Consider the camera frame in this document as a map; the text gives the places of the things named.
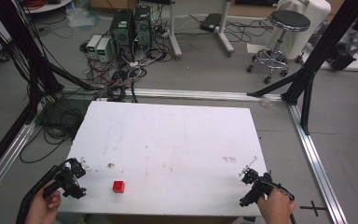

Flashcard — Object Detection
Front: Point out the black round chrome stool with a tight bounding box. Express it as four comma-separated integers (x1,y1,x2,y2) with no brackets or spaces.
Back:
246,9,311,85

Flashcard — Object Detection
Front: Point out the small black computer tower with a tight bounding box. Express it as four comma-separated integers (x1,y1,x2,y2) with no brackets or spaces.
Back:
133,5,153,51

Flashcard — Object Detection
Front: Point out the black frame strut with cables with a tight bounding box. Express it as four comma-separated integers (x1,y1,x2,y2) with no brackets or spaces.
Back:
0,0,101,188

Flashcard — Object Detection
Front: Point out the person's right hand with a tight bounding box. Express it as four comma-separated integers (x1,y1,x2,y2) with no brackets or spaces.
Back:
256,188,296,224

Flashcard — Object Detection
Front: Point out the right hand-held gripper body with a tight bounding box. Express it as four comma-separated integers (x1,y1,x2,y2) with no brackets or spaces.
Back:
239,173,274,208

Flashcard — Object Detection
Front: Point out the clear plastic bag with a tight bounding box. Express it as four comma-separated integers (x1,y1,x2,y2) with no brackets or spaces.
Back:
64,7,102,30

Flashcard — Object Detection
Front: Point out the black cable coil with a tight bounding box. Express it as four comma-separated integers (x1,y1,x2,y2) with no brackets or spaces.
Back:
19,95,90,164

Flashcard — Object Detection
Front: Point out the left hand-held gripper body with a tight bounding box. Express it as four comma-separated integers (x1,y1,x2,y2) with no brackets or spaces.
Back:
42,160,81,199

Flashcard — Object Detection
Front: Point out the black device on white board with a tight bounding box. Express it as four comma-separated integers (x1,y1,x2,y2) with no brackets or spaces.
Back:
301,31,358,72

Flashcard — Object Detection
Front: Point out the person's left hand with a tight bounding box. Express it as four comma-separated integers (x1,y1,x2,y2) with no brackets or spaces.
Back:
24,189,62,224

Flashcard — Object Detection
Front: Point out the aluminium floor rail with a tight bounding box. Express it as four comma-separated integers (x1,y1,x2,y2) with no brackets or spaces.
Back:
0,120,37,210
61,87,284,103
286,103,350,224

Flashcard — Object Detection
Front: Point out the tangle of cables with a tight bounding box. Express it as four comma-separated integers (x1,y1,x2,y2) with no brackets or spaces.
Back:
78,6,171,104

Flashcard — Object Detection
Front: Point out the white power supply unit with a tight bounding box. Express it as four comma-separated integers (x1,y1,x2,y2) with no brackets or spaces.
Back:
96,37,113,63
86,34,103,61

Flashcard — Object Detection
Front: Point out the white desk leg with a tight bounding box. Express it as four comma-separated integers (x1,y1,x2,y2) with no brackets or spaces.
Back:
167,0,184,61
214,0,236,58

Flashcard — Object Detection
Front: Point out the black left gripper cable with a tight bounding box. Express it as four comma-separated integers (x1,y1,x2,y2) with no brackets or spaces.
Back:
15,158,75,224

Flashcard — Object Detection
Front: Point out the red cube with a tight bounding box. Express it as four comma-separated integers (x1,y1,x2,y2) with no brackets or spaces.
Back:
112,180,126,194

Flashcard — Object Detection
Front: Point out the white round table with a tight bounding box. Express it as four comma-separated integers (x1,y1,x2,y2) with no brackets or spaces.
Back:
21,0,75,15

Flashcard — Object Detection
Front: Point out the flat black box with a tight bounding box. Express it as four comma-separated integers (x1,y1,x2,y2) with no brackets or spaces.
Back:
199,12,223,34

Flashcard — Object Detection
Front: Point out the large black computer tower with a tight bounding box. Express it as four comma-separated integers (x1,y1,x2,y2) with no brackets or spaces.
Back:
109,8,135,63

